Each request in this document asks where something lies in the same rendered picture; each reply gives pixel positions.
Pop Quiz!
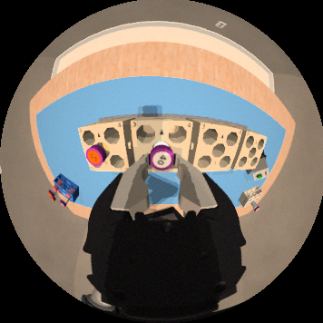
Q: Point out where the blue bench mat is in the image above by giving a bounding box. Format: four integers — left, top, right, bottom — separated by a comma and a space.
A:
35, 76, 286, 208

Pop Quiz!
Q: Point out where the dark blue tube rack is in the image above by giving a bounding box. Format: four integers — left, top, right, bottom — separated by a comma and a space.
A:
54, 173, 79, 203

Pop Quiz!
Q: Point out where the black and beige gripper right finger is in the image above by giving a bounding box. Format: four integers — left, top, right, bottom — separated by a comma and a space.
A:
173, 153, 246, 247

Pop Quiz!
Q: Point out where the clear graduated tube with yellow liquid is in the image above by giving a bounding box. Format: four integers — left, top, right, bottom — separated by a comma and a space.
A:
86, 142, 110, 166

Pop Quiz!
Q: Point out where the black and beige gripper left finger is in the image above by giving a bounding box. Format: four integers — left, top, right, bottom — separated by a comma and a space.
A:
83, 153, 151, 254

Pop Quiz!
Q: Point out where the beige control box with green button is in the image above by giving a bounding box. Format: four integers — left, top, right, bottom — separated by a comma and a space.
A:
247, 150, 269, 181

